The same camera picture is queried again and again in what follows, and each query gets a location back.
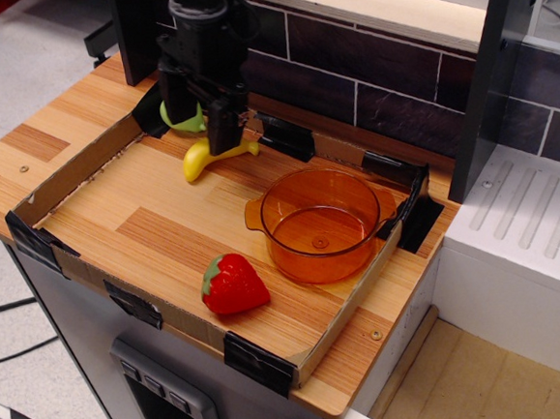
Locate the red toy strawberry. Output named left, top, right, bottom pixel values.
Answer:
left=201, top=254, right=271, bottom=315

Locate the dark vertical post right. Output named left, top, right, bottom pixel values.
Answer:
left=449, top=0, right=537, bottom=203

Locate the yellow toy banana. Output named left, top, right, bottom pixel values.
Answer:
left=183, top=137, right=260, bottom=183

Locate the white toy sink drainboard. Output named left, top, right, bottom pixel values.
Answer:
left=445, top=145, right=560, bottom=290

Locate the grey toy oven front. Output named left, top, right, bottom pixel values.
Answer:
left=110, top=339, right=219, bottom=419

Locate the cardboard fence with black tape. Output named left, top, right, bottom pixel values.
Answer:
left=5, top=88, right=442, bottom=395

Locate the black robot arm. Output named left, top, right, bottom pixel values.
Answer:
left=157, top=0, right=249, bottom=156

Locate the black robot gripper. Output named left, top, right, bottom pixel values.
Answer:
left=157, top=0, right=251, bottom=156

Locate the orange transparent plastic pot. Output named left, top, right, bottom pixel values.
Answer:
left=245, top=168, right=397, bottom=284

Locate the dark vertical post left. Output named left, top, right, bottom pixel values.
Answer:
left=108, top=0, right=174, bottom=85

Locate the dark vertical post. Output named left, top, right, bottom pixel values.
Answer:
left=449, top=0, right=537, bottom=203
left=108, top=0, right=174, bottom=85

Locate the green toy pear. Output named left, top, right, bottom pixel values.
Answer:
left=160, top=102, right=207, bottom=133

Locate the black floor cable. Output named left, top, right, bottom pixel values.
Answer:
left=0, top=294, right=63, bottom=398

